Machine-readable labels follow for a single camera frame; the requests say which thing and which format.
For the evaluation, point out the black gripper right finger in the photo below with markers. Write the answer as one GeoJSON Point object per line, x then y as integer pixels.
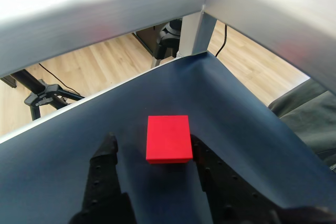
{"type": "Point", "coordinates": [236, 197]}

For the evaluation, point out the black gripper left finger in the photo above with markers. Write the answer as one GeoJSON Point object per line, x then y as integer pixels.
{"type": "Point", "coordinates": [102, 182]}

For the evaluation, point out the red cube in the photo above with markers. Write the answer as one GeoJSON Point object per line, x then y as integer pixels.
{"type": "Point", "coordinates": [168, 137]}

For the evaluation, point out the black tripod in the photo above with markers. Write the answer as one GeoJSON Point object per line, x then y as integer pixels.
{"type": "Point", "coordinates": [44, 93]}

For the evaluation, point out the dark grey table mat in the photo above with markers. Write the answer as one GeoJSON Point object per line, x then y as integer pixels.
{"type": "Point", "coordinates": [210, 90]}

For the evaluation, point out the dark leather seat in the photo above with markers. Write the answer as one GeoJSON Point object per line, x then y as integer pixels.
{"type": "Point", "coordinates": [309, 113]}

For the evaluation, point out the black stand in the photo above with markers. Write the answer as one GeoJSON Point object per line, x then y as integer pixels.
{"type": "Point", "coordinates": [168, 40]}

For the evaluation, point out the silver aluminium frame rail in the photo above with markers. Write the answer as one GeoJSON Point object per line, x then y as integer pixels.
{"type": "Point", "coordinates": [105, 6]}

